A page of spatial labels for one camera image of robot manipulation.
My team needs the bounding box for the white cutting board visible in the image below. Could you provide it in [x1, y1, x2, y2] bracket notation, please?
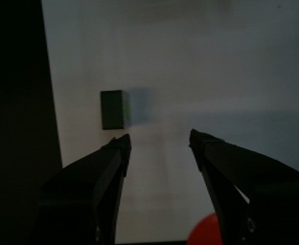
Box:
[41, 0, 299, 245]

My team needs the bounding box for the dark green sushi roll piece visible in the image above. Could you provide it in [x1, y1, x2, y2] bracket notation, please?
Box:
[99, 89, 130, 130]

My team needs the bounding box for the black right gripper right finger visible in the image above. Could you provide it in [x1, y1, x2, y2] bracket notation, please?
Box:
[188, 128, 299, 245]

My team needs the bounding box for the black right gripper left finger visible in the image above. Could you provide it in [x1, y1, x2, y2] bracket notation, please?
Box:
[25, 133, 133, 245]

